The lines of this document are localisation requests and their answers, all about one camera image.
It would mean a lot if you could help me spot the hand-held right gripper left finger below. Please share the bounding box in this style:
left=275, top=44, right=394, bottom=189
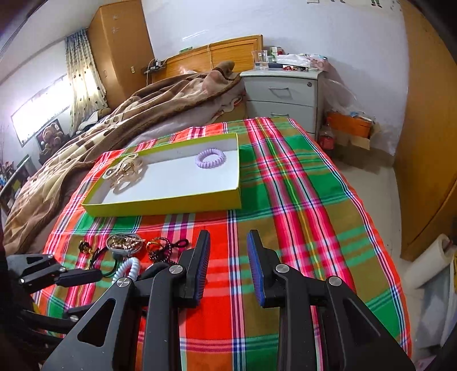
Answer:
left=41, top=230, right=211, bottom=371

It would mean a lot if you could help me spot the cartoon wall sticker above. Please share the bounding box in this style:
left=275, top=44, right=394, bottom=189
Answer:
left=307, top=0, right=382, bottom=8

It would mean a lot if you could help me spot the orange box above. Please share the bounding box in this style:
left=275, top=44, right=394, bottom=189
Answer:
left=326, top=111, right=374, bottom=138

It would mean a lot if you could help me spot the wide wooden wardrobe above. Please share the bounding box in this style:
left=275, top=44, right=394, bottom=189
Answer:
left=393, top=0, right=457, bottom=261

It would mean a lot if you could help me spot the cluttered shelf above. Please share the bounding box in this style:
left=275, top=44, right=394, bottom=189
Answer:
left=0, top=153, right=36, bottom=211

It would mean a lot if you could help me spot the plaid bedsheet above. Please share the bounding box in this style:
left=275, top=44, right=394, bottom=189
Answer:
left=32, top=117, right=413, bottom=371

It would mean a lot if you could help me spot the dotted curtain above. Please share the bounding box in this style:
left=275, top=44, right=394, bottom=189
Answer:
left=64, top=29, right=109, bottom=134

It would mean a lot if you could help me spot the gold bead bracelet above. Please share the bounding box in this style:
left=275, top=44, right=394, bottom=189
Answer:
left=112, top=235, right=141, bottom=252

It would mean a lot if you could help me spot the amber hair claw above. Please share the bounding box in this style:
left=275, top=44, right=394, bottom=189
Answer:
left=111, top=160, right=145, bottom=195

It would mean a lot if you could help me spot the clear plastic bag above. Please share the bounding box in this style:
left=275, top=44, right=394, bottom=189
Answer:
left=323, top=76, right=404, bottom=156

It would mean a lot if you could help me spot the teddy bear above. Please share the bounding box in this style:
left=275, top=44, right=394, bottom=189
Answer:
left=37, top=121, right=67, bottom=155

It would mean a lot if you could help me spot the dark red beaded bracelet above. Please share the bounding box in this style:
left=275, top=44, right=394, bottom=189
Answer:
left=145, top=237, right=190, bottom=263

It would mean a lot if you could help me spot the black hair tie gold ornament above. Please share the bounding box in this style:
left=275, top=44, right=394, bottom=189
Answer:
left=79, top=241, right=117, bottom=279

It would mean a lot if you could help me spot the white paper roll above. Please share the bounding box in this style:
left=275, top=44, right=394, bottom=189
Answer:
left=403, top=233, right=454, bottom=289

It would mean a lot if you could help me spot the white pearl hair claw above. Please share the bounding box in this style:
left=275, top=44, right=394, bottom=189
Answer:
left=103, top=153, right=140, bottom=179

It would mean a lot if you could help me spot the brown fleece blanket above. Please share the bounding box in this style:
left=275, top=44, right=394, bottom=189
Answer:
left=5, top=61, right=247, bottom=255

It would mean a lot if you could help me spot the white plastic bag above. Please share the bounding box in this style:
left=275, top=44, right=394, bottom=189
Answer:
left=416, top=271, right=457, bottom=352

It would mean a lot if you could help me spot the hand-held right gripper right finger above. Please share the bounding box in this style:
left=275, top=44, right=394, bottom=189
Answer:
left=246, top=229, right=416, bottom=371

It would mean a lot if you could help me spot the grey hair band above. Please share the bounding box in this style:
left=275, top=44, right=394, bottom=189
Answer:
left=106, top=233, right=145, bottom=257

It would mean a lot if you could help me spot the grey nightstand with drawers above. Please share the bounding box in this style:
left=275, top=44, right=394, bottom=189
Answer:
left=239, top=68, right=329, bottom=140

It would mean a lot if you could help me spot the red bottle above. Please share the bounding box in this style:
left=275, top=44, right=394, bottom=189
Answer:
left=319, top=123, right=336, bottom=150

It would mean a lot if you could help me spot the window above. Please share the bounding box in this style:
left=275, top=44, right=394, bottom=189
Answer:
left=11, top=76, right=72, bottom=147

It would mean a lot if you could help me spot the purple spiral hair tie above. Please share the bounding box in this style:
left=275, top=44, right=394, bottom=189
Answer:
left=195, top=148, right=227, bottom=169

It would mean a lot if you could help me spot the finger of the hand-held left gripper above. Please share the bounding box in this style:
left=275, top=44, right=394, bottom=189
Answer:
left=19, top=303, right=85, bottom=334
left=7, top=253, right=103, bottom=288

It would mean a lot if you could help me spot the light blue spiral hair tie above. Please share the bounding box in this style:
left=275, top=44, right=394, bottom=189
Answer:
left=111, top=257, right=141, bottom=285

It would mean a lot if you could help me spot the tall wooden wardrobe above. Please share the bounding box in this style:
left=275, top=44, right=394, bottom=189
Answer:
left=87, top=0, right=156, bottom=109

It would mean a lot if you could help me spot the pile of small packets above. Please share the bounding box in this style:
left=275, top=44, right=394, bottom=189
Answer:
left=268, top=46, right=329, bottom=72

